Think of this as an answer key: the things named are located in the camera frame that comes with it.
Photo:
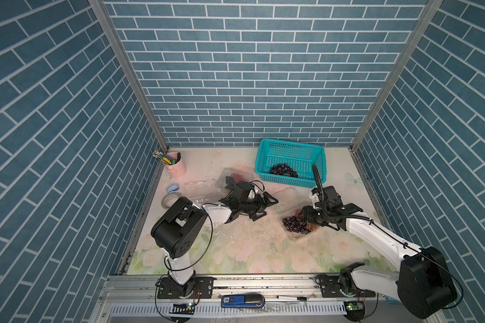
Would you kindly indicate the dark grape bunch in basket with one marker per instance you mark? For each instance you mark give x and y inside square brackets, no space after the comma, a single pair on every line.
[283,170]

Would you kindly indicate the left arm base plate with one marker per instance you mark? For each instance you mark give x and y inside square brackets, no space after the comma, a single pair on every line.
[195,287]

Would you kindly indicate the tape roll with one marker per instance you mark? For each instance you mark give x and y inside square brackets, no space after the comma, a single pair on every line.
[169,199]

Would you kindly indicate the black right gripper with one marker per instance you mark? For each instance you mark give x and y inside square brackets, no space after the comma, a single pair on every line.
[306,214]

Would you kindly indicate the red grape bunch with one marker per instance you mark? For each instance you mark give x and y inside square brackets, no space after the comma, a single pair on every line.
[301,224]
[238,177]

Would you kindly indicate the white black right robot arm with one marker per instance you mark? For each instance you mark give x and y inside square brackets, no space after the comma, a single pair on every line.
[421,280]

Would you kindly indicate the blue black handheld device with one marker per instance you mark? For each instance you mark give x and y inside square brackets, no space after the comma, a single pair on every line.
[248,300]

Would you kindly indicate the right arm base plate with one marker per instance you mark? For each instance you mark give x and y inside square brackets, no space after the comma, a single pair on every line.
[337,286]

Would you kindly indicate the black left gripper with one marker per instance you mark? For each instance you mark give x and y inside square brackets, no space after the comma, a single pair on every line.
[260,207]

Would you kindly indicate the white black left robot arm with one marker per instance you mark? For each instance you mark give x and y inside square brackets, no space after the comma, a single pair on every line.
[177,230]

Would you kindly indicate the pink pen cup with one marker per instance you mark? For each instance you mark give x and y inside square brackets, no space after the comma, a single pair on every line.
[177,169]

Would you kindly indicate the clear clamshell container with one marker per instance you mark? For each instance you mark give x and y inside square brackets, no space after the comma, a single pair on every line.
[220,184]
[203,191]
[290,214]

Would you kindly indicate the teal plastic basket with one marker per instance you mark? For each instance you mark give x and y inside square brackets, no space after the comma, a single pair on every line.
[298,156]

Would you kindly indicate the small blue stapler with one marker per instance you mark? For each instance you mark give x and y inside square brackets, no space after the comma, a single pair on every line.
[172,188]

